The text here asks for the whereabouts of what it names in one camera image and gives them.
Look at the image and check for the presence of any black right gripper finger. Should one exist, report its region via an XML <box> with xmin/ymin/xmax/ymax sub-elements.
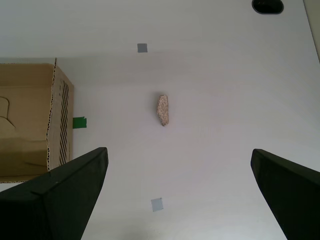
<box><xmin>0</xmin><ymin>146</ymin><xmax>109</xmax><ymax>240</ymax></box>
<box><xmin>250</xmin><ymin>148</ymin><xmax>320</xmax><ymax>240</ymax></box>

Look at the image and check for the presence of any cardboard box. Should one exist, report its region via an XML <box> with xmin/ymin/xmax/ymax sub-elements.
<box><xmin>0</xmin><ymin>57</ymin><xmax>75</xmax><ymax>184</ymax></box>

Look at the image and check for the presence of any speckled granite rock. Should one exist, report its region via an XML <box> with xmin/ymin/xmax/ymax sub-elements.
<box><xmin>156</xmin><ymin>94</ymin><xmax>171</xmax><ymax>127</ymax></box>

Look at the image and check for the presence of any green tape piece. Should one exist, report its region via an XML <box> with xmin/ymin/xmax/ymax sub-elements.
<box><xmin>72</xmin><ymin>116</ymin><xmax>87</xmax><ymax>129</ymax></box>

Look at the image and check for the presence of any dark oval cable grommet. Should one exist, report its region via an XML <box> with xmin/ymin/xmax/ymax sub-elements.
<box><xmin>251</xmin><ymin>0</ymin><xmax>285</xmax><ymax>15</ymax></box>

